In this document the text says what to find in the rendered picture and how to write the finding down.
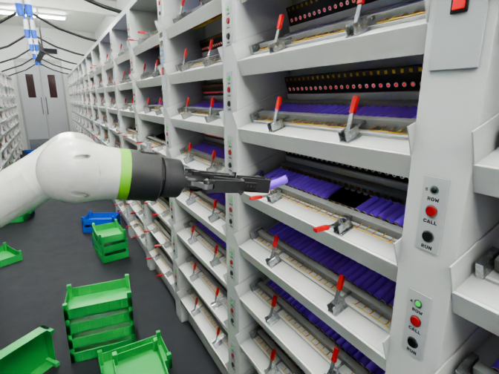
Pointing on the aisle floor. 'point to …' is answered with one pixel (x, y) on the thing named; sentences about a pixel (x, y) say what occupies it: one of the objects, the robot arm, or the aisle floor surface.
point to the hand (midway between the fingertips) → (252, 184)
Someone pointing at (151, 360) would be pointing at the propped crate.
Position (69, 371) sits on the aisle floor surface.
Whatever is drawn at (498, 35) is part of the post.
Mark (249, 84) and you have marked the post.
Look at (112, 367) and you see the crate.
